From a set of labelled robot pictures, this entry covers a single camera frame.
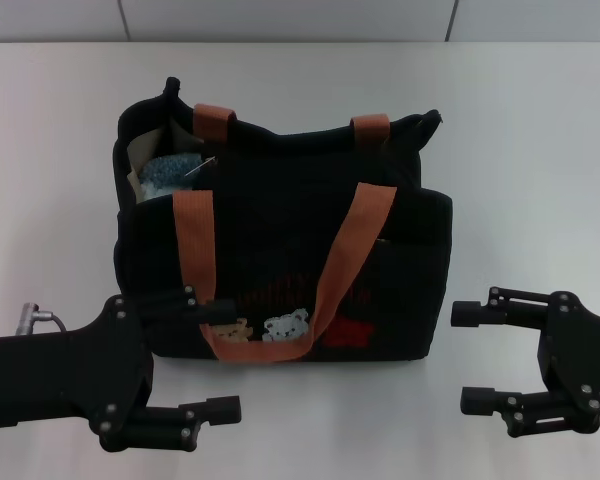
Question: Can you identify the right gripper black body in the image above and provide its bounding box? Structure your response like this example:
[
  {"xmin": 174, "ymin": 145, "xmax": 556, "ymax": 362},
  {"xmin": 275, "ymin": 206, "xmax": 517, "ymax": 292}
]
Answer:
[{"xmin": 539, "ymin": 291, "xmax": 600, "ymax": 434}]

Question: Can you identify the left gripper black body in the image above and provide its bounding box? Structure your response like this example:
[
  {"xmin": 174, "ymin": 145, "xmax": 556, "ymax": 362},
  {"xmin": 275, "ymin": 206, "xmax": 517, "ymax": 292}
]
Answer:
[{"xmin": 0, "ymin": 294, "xmax": 155, "ymax": 451}]

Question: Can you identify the black fabric food bag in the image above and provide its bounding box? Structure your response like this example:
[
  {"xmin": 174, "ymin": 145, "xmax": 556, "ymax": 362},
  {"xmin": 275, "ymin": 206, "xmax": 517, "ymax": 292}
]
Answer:
[{"xmin": 112, "ymin": 75, "xmax": 454, "ymax": 364}]

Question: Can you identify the silver zipper pull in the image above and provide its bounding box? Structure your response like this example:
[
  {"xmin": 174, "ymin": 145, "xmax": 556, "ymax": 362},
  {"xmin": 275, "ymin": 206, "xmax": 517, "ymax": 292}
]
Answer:
[{"xmin": 184, "ymin": 155, "xmax": 217, "ymax": 179}]

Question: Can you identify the blue fuzzy cloth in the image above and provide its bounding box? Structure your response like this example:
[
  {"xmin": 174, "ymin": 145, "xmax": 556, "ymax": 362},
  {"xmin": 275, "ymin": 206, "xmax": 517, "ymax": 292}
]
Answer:
[{"xmin": 138, "ymin": 153, "xmax": 216, "ymax": 199}]

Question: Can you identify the silver cable connector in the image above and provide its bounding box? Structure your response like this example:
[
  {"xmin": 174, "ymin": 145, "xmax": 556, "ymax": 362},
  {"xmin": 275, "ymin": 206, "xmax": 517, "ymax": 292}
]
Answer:
[{"xmin": 18, "ymin": 301, "xmax": 72, "ymax": 335}]

